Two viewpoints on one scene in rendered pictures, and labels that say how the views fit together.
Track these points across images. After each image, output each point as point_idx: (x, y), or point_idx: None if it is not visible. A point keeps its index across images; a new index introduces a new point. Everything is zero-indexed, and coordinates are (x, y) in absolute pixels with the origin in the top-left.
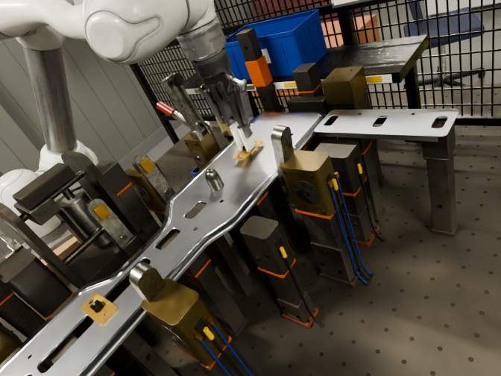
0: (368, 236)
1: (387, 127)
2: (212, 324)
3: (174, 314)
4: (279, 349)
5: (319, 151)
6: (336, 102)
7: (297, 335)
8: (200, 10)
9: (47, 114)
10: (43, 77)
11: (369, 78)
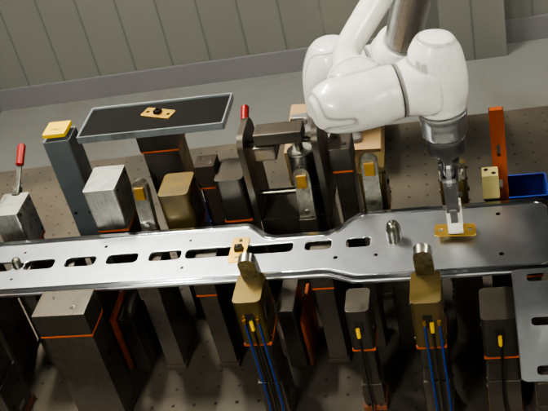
0: (498, 409)
1: (532, 330)
2: (256, 323)
3: (240, 297)
4: (334, 399)
5: (488, 292)
6: None
7: (355, 405)
8: (428, 112)
9: (394, 11)
10: None
11: None
